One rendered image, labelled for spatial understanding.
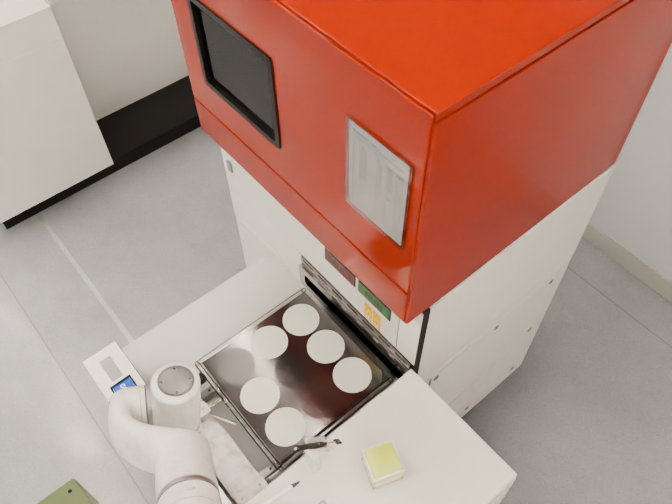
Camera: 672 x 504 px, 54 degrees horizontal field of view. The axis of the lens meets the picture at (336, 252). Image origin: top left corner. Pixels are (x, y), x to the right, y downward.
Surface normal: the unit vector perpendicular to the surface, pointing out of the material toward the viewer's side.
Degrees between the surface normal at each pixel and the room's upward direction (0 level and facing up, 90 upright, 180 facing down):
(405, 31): 0
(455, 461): 0
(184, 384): 13
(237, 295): 0
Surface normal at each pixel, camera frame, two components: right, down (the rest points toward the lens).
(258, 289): -0.01, -0.59
